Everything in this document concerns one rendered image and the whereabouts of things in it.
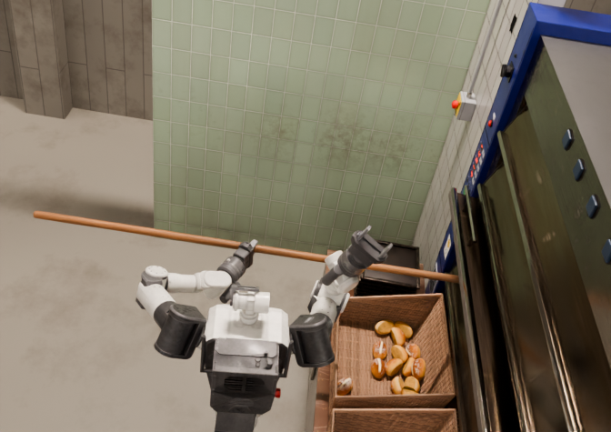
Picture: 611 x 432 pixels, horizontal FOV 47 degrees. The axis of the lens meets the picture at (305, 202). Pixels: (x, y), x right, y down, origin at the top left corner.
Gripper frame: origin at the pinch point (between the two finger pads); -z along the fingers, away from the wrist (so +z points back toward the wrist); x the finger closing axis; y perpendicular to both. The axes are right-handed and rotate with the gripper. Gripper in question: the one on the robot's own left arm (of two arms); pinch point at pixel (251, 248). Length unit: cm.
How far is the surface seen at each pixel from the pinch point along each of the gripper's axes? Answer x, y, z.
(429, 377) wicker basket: 54, 79, -24
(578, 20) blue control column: -91, 78, -86
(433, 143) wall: 23, 26, -144
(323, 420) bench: 62, 48, 14
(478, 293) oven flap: -18, 86, -12
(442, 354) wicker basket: 42, 80, -30
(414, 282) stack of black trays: 45, 53, -64
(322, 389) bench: 63, 41, 1
